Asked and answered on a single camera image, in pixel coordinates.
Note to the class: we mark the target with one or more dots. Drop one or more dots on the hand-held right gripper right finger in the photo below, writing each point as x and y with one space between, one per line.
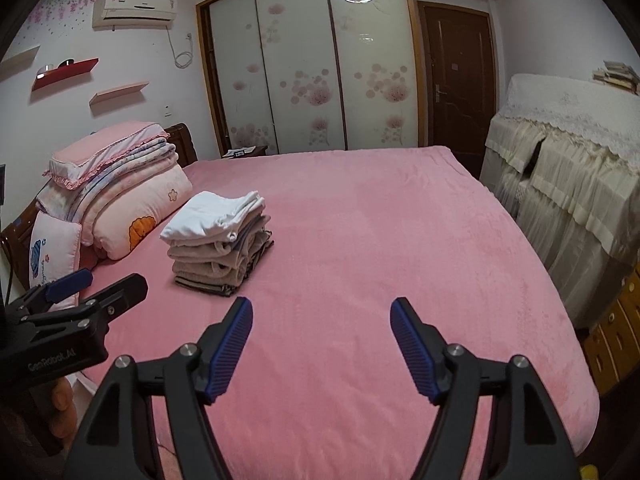
412 347

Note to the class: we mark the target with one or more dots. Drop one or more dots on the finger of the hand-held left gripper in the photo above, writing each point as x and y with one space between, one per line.
120 290
70 282

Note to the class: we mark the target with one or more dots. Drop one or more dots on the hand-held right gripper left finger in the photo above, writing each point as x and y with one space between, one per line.
227 347

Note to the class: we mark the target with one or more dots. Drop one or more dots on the white sweatshirt with orange stripes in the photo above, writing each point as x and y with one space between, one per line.
210 217

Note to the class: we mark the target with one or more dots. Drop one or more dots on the person's left hand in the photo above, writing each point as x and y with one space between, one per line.
62 410

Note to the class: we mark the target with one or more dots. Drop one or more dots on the small pink pillow blue print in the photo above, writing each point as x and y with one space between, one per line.
55 250

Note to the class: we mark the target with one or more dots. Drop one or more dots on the taupe folded garment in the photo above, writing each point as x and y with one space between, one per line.
205 278

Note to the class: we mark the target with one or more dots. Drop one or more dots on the folded quilt with orange print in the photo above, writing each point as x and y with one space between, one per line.
145 210

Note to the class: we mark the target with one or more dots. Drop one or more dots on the beige knit folded sweater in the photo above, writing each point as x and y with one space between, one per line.
205 266

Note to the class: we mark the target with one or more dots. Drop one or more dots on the cream folded sweater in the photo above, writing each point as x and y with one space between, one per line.
200 251

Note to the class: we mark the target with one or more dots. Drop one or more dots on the pink bed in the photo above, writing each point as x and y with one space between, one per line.
375 235

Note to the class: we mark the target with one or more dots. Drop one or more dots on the folded pastel striped blanket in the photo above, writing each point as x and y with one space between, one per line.
125 166

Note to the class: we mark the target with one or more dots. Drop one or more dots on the pink frilled pillow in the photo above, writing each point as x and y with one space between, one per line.
100 147

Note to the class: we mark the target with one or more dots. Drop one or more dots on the pile of folded pink quilts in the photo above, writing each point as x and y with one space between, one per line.
182 145

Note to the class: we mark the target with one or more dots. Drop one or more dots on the yellow wooden cabinet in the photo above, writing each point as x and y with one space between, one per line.
615 330

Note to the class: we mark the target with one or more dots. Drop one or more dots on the cream lace-covered furniture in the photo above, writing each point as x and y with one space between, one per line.
575 185

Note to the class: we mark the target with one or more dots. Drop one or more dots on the brown wooden door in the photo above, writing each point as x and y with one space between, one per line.
460 70

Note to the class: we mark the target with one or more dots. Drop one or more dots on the white air conditioner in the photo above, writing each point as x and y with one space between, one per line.
135 7

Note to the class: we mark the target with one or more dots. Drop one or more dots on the wardrobe with floral sliding doors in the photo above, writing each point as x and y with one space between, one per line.
300 60

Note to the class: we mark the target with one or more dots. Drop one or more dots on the stack of books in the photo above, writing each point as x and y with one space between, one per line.
617 76

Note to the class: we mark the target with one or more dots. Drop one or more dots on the pink wall shelf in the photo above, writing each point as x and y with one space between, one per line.
120 92

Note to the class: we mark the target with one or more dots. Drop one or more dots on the red wall shelf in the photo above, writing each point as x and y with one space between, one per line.
65 74

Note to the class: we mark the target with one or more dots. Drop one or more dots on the beige wall shelf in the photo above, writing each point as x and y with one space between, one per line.
17 62

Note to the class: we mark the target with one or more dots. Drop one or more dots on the pink flower wall decal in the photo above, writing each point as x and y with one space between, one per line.
60 5

